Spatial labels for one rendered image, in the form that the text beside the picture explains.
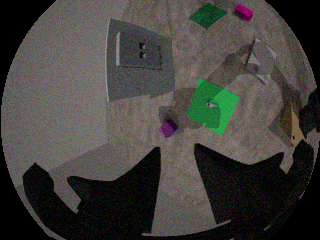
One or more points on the green square marking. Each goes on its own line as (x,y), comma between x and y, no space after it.
(214,119)

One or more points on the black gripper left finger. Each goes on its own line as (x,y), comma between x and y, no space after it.
(133,193)

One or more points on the small purple block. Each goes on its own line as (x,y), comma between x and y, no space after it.
(167,128)

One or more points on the magenta rectangular block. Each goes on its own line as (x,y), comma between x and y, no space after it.
(244,12)

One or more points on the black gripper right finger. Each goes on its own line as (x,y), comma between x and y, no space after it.
(228,181)

